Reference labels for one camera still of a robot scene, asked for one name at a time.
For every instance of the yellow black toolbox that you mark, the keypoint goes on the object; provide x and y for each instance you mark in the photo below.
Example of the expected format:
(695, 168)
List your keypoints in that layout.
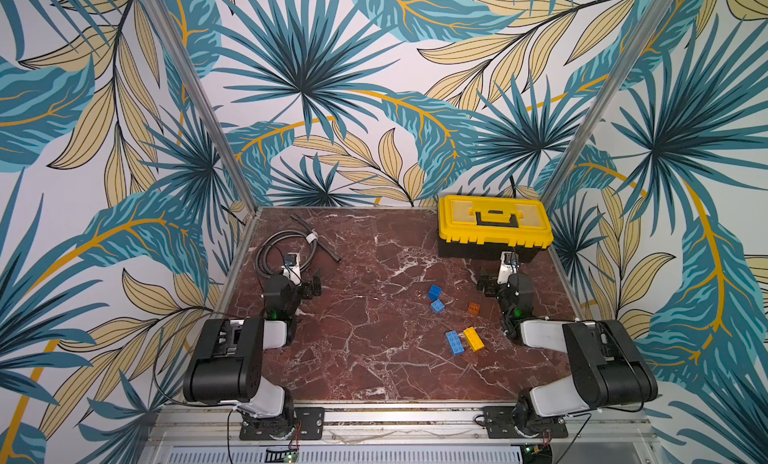
(482, 228)

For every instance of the yellow long lego brick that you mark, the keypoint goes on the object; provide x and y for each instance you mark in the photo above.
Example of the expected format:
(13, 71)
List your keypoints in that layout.
(473, 339)

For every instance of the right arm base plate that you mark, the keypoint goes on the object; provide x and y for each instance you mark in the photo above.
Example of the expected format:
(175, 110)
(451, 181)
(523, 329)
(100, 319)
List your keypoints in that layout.
(507, 422)

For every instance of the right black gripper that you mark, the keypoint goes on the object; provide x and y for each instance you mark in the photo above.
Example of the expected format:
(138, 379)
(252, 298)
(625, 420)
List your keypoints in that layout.
(489, 284)

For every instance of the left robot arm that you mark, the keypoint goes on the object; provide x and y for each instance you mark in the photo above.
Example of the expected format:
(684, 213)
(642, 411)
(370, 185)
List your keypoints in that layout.
(226, 365)

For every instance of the aluminium front rail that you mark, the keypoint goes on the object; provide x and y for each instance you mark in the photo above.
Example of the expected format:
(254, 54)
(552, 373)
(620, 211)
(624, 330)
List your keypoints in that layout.
(405, 432)

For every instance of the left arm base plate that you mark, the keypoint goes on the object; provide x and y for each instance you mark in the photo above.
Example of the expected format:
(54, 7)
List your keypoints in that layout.
(304, 423)

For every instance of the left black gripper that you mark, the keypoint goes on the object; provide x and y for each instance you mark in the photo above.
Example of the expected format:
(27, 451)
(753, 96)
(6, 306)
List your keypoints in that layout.
(307, 291)

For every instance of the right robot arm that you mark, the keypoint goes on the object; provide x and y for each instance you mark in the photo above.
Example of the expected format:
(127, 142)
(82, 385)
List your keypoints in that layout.
(607, 371)

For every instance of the light blue square lego brick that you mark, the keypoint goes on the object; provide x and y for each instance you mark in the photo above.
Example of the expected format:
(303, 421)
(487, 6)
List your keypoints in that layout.
(437, 306)

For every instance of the orange square lego brick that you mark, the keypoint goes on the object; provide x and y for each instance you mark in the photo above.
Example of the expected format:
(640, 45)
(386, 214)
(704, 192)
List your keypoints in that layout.
(473, 309)

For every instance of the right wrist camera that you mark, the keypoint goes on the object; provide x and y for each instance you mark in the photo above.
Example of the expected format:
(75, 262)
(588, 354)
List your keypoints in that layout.
(509, 266)

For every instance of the dark blue square lego brick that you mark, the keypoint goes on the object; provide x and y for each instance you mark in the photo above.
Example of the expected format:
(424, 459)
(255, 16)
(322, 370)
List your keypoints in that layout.
(434, 293)

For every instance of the light blue long lego brick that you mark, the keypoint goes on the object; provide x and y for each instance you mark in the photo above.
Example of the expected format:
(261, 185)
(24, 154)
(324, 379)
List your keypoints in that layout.
(454, 342)

